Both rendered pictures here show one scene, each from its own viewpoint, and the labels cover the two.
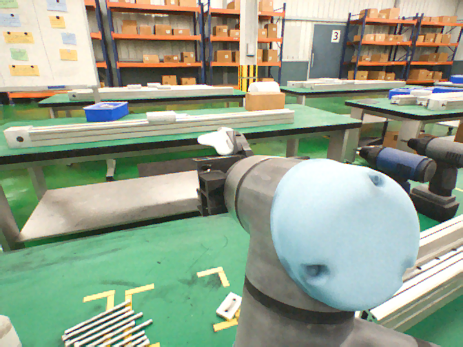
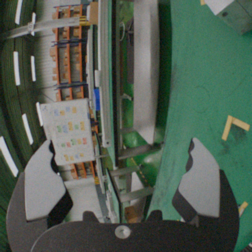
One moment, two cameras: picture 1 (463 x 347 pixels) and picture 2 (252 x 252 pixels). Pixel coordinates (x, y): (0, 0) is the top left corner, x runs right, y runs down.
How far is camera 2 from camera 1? 39 cm
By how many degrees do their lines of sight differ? 43
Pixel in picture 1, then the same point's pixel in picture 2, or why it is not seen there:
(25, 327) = not seen: hidden behind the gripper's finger
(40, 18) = (62, 118)
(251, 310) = not seen: outside the picture
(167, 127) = (104, 75)
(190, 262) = (209, 134)
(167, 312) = (234, 181)
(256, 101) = (94, 18)
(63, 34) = (66, 111)
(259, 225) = not seen: outside the picture
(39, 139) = (108, 136)
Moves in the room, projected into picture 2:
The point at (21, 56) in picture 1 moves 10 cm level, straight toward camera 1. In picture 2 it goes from (77, 126) to (77, 126)
